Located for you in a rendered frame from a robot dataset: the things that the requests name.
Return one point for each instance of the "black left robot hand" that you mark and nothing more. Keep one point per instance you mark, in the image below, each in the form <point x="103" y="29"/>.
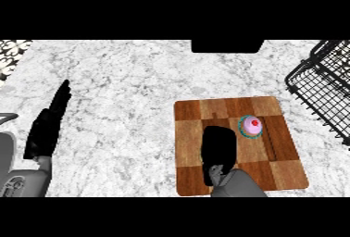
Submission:
<point x="46" y="126"/>

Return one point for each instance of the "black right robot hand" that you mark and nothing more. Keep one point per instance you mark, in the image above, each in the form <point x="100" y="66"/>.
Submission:
<point x="218" y="145"/>

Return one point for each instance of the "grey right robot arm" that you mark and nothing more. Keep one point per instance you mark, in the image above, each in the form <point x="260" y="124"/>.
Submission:
<point x="235" y="183"/>

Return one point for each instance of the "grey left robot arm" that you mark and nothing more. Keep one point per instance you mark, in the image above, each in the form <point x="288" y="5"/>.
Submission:
<point x="22" y="172"/>

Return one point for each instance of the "brown checkered wooden cutting board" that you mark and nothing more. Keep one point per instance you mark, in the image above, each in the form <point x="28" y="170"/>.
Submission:
<point x="236" y="145"/>

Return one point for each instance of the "pink cupcake with red cherry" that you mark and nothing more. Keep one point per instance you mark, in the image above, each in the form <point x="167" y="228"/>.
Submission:
<point x="251" y="126"/>

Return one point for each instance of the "black and white patterned tile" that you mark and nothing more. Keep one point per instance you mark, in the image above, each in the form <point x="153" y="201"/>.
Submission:
<point x="10" y="57"/>

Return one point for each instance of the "black appliance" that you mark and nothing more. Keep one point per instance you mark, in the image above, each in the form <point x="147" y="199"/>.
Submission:
<point x="226" y="45"/>

